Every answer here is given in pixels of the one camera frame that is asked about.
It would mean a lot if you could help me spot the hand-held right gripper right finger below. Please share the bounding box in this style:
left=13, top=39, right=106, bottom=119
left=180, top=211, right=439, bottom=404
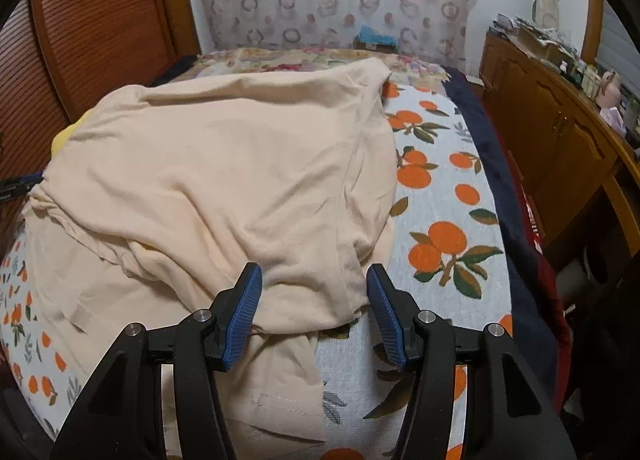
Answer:
left=366, top=262, right=579, bottom=460

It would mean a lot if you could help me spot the blue plastic bag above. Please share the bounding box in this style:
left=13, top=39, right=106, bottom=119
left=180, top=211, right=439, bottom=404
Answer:
left=357, top=25, right=399, bottom=44

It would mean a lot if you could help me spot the red blanket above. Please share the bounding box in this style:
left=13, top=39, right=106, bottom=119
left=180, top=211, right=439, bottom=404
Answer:
left=505, top=150, right=574, bottom=393

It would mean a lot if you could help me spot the beige printed t-shirt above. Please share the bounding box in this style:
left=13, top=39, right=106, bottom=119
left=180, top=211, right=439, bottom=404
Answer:
left=20, top=57, right=399, bottom=444

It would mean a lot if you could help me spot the wooden louvred wardrobe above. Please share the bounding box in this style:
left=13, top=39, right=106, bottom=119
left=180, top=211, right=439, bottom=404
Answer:
left=0, top=0, right=204, bottom=183

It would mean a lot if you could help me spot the orange fruit print blanket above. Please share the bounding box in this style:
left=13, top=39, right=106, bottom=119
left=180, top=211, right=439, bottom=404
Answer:
left=0, top=82, right=516, bottom=460

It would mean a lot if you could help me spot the wooden window frame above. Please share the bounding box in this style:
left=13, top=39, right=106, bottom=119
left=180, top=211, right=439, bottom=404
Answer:
left=580, top=0, right=607, bottom=62

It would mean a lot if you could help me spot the clutter of bottles and boxes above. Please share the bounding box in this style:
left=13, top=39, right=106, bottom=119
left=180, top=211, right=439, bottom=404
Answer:
left=487, top=12, right=640, bottom=137

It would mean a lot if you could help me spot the grey window blind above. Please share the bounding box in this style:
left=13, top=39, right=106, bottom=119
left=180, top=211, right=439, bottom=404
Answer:
left=595, top=0, right=637, bottom=72

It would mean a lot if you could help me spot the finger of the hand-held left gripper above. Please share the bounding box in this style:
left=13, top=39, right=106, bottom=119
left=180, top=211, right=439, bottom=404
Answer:
left=0, top=171, right=44, bottom=204

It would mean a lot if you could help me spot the yellow plush toy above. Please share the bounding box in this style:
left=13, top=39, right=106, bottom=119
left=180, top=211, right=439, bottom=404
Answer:
left=52, top=110, right=99, bottom=159

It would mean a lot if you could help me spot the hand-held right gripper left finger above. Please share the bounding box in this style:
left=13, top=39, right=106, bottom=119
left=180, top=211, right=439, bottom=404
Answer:
left=50, top=261, right=264, bottom=460

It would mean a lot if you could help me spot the small cardboard box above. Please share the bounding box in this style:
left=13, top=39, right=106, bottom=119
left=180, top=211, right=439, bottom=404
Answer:
left=353, top=39, right=401, bottom=52

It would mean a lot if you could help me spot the navy blanket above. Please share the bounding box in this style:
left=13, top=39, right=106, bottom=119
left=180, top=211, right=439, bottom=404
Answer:
left=444, top=65, right=559, bottom=422

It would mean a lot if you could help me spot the dark cloth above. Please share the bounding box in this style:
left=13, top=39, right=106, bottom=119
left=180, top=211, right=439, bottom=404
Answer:
left=152, top=55, right=199, bottom=86

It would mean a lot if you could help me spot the wooden cabinet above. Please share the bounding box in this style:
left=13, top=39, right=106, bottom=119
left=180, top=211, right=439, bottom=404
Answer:
left=479, top=32, right=640, bottom=262

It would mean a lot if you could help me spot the white round container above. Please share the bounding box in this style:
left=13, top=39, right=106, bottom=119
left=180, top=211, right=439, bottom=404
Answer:
left=559, top=244, right=617, bottom=312

